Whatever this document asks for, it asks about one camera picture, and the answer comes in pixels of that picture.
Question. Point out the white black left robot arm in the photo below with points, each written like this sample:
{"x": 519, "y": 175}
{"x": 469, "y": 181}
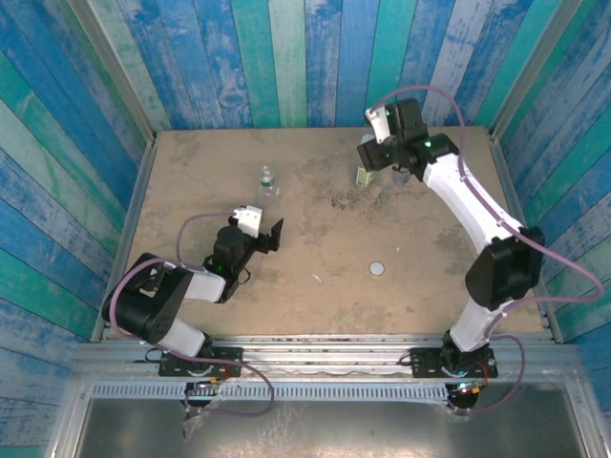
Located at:
{"x": 200, "y": 286}

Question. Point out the clear bottle with green label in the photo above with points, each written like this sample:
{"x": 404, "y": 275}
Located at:
{"x": 364, "y": 177}

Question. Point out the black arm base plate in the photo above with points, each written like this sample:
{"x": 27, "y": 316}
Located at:
{"x": 425, "y": 362}
{"x": 224, "y": 355}

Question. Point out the aluminium corner post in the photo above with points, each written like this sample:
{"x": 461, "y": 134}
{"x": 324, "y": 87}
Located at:
{"x": 525, "y": 71}
{"x": 112, "y": 71}

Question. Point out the aluminium table side rail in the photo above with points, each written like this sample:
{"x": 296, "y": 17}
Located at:
{"x": 125, "y": 238}
{"x": 513, "y": 191}

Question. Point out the small clear plastic bottle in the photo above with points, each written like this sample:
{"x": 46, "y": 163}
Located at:
{"x": 400, "y": 177}

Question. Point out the steel sheet panel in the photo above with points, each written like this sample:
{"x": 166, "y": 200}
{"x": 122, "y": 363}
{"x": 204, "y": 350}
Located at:
{"x": 334, "y": 429}

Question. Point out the small plain white cap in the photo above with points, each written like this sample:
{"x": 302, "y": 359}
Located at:
{"x": 377, "y": 268}

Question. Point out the small LED circuit board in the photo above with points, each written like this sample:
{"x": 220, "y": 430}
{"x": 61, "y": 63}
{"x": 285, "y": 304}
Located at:
{"x": 465, "y": 393}
{"x": 205, "y": 392}

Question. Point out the aluminium frame rail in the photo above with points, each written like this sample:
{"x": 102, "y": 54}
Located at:
{"x": 324, "y": 355}

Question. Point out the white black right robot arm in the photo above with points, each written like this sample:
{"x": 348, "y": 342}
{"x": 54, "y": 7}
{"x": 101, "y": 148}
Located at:
{"x": 472, "y": 200}

